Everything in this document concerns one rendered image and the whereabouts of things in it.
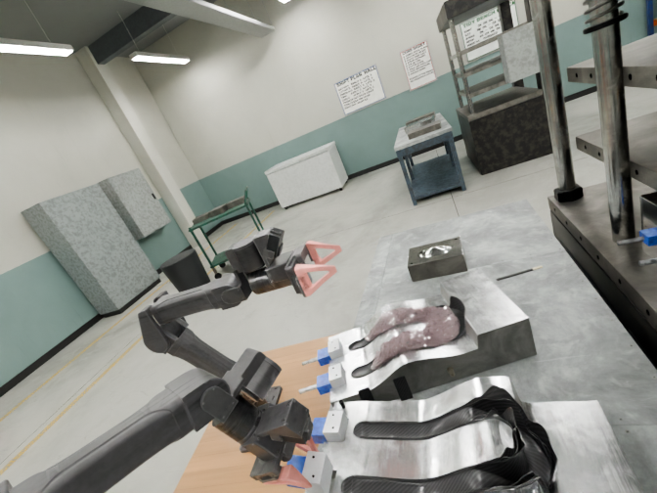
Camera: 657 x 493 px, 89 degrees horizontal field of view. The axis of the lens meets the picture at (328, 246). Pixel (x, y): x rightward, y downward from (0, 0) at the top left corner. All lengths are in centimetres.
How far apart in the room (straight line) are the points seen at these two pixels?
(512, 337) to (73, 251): 587
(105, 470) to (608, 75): 129
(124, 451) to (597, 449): 68
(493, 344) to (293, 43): 744
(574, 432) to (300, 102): 754
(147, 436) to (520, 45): 452
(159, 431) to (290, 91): 761
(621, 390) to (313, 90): 737
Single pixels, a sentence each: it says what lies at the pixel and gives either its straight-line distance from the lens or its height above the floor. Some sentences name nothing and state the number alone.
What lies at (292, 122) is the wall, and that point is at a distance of 795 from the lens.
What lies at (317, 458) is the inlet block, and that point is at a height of 95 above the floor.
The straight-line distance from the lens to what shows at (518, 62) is 460.
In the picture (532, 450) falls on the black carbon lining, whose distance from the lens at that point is 71.
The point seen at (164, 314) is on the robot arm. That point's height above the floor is 121.
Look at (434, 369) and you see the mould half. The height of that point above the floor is 85.
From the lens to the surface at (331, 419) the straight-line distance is 78.
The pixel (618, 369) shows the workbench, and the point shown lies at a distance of 93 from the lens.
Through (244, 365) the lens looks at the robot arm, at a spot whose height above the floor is 116.
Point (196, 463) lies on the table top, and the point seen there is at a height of 80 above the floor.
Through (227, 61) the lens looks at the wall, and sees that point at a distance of 846.
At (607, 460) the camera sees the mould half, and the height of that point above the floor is 86.
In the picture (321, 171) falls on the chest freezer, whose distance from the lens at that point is 705.
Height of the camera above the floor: 147
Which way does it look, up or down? 20 degrees down
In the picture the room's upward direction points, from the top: 24 degrees counter-clockwise
